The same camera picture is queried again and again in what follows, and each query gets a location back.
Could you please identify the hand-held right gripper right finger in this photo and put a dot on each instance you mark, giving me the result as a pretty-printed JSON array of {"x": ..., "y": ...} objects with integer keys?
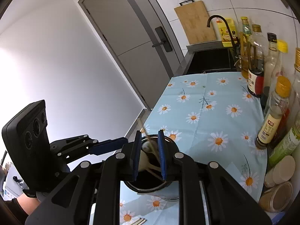
[{"x": 162, "y": 154}]

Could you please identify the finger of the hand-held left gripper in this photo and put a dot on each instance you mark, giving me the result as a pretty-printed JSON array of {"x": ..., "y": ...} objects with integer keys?
[
  {"x": 75, "y": 158},
  {"x": 110, "y": 144}
]

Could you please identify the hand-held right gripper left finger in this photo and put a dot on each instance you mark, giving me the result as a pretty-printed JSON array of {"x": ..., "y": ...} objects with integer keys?
[{"x": 136, "y": 154}]

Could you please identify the cream spoon with bear print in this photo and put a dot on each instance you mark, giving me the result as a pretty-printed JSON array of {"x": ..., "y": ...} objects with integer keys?
[{"x": 143, "y": 161}]

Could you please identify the black cylindrical utensil holder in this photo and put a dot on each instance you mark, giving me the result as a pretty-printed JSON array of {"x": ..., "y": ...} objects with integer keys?
[{"x": 150, "y": 185}]

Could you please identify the person's left forearm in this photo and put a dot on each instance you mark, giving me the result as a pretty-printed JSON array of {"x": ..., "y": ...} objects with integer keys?
[{"x": 25, "y": 206}]

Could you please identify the blue daisy print tablecloth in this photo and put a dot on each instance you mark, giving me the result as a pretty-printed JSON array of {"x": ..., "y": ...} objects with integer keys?
[{"x": 211, "y": 112}]

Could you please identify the dark kitchen sink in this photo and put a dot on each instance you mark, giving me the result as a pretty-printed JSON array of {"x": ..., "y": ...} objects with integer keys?
[{"x": 208, "y": 58}]

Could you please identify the grey door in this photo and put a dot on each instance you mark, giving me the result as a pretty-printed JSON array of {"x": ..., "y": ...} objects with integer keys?
[{"x": 131, "y": 28}]

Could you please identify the white lid spice jar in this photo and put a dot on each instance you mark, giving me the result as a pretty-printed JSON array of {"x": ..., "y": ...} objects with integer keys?
[{"x": 283, "y": 170}]

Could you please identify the brown spice jar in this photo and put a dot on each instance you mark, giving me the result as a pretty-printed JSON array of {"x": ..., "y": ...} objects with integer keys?
[{"x": 277, "y": 196}]

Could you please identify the wooden cutting board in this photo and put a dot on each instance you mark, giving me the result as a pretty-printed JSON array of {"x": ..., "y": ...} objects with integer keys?
[{"x": 194, "y": 21}]

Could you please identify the yellow dish soap bottle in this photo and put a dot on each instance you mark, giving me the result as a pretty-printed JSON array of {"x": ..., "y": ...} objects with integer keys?
[{"x": 226, "y": 32}]

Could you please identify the cluster of condiment bottles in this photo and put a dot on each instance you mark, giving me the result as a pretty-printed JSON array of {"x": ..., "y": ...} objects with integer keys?
[{"x": 255, "y": 51}]

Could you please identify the black curved faucet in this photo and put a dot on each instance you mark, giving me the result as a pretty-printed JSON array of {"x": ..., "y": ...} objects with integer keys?
[{"x": 225, "y": 20}]

